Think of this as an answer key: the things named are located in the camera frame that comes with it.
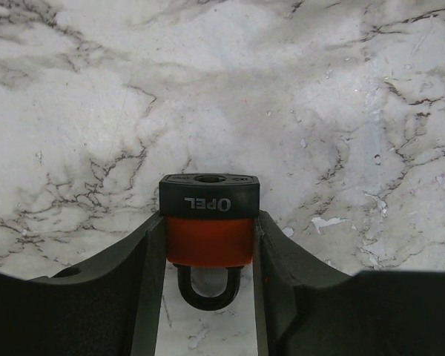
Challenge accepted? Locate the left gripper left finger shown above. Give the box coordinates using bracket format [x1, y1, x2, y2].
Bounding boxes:
[0, 214, 165, 355]

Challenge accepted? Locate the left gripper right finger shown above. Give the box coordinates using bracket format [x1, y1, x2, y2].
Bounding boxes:
[253, 212, 445, 355]

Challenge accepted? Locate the orange black padlock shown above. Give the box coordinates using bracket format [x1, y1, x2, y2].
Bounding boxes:
[159, 173, 260, 311]

